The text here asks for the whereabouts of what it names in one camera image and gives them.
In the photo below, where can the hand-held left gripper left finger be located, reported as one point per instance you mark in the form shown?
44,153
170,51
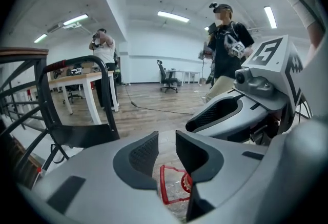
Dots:
87,182

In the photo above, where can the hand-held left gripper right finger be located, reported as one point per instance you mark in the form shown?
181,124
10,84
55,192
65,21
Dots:
241,184

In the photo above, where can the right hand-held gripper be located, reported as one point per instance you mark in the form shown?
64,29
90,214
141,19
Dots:
269,56

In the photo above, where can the black metal cart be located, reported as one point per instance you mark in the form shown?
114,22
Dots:
84,135

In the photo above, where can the person's right forearm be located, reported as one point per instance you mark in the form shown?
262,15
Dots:
315,38

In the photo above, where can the white desk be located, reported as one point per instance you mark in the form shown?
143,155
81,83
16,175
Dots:
184,72

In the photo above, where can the black office chair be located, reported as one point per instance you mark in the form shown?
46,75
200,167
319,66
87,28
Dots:
166,79
73,91

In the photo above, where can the white table wooden top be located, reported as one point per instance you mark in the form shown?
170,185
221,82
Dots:
84,78

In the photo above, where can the ceiling light strip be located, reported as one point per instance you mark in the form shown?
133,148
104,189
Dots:
40,38
270,17
75,19
173,16

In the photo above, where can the black equipment pile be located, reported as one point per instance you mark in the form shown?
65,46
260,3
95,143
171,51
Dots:
69,70

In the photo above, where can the cardboard box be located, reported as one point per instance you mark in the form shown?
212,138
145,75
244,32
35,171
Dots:
87,68

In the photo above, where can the black metal rack wooden top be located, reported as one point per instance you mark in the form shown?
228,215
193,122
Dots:
23,51

